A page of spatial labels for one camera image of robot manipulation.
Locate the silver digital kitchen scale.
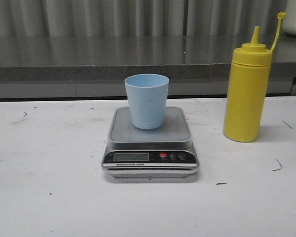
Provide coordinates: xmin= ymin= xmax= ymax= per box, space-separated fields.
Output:
xmin=102 ymin=107 xmax=199 ymax=178

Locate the white pleated curtain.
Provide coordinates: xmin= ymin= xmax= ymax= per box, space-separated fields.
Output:
xmin=0 ymin=0 xmax=287 ymax=37

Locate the grey stone counter ledge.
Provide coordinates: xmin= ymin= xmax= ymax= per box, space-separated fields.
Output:
xmin=0 ymin=34 xmax=296 ymax=98

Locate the white container on ledge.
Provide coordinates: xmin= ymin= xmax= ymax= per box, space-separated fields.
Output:
xmin=282 ymin=0 xmax=296 ymax=36

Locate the yellow squeeze bottle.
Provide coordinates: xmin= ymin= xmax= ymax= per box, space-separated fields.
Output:
xmin=223 ymin=12 xmax=287 ymax=142

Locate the light blue plastic cup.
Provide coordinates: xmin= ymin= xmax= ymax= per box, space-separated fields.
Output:
xmin=124 ymin=74 xmax=170 ymax=130

